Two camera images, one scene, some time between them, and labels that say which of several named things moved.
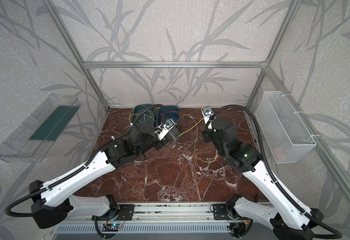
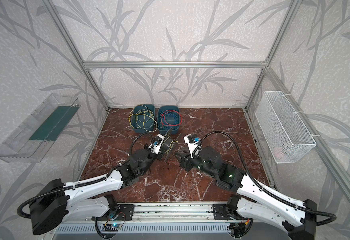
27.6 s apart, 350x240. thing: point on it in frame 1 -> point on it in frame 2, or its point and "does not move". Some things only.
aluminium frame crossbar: [237, 64] does not move
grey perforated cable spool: [172, 135] -> [167, 143]
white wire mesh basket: [285, 135] does not move
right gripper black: [207, 135] -> [185, 159]
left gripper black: [159, 142] -> [164, 146]
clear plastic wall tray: [31, 141] does not move
